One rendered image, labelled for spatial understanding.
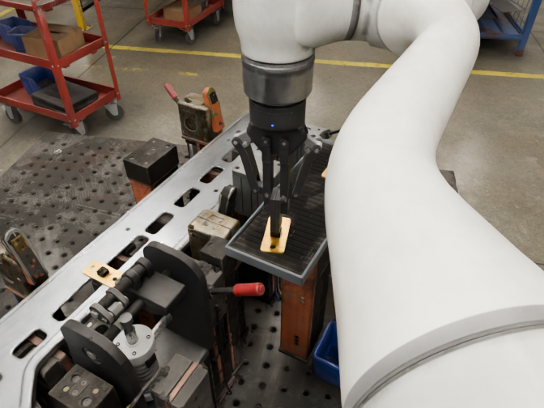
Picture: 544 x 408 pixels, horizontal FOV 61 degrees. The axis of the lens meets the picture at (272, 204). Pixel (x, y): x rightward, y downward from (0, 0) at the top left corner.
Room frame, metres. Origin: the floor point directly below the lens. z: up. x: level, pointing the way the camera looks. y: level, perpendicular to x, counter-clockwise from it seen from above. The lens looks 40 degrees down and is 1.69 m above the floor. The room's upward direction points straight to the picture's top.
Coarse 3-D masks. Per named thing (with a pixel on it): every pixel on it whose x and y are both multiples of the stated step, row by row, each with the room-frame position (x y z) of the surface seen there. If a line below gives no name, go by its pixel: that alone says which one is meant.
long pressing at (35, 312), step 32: (192, 160) 0.99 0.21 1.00; (160, 192) 0.86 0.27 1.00; (128, 224) 0.75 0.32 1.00; (96, 256) 0.65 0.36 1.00; (64, 288) 0.57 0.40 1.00; (0, 320) 0.50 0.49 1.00; (32, 320) 0.50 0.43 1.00; (0, 352) 0.43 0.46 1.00; (32, 352) 0.43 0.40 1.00; (0, 384) 0.37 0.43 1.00; (32, 384) 0.37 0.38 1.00
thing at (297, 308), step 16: (320, 272) 0.61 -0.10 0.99; (288, 288) 0.61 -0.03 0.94; (304, 288) 0.60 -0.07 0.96; (320, 288) 0.62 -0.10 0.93; (288, 304) 0.61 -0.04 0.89; (304, 304) 0.60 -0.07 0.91; (320, 304) 0.63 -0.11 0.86; (288, 320) 0.61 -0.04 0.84; (304, 320) 0.59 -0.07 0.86; (320, 320) 0.64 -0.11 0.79; (288, 336) 0.61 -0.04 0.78; (304, 336) 0.59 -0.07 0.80; (320, 336) 0.65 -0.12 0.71; (288, 352) 0.61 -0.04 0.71; (304, 352) 0.59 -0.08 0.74
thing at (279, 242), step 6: (282, 222) 0.58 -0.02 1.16; (288, 222) 0.58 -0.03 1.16; (282, 228) 0.56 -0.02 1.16; (288, 228) 0.56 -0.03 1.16; (270, 234) 0.54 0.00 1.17; (276, 234) 0.54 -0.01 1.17; (282, 234) 0.55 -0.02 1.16; (264, 240) 0.53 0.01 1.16; (270, 240) 0.53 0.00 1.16; (276, 240) 0.53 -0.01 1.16; (282, 240) 0.53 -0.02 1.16; (264, 246) 0.52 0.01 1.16; (276, 246) 0.52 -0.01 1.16; (282, 246) 0.52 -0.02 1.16; (264, 252) 0.51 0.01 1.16; (270, 252) 0.51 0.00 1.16; (276, 252) 0.51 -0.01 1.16; (282, 252) 0.51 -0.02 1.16
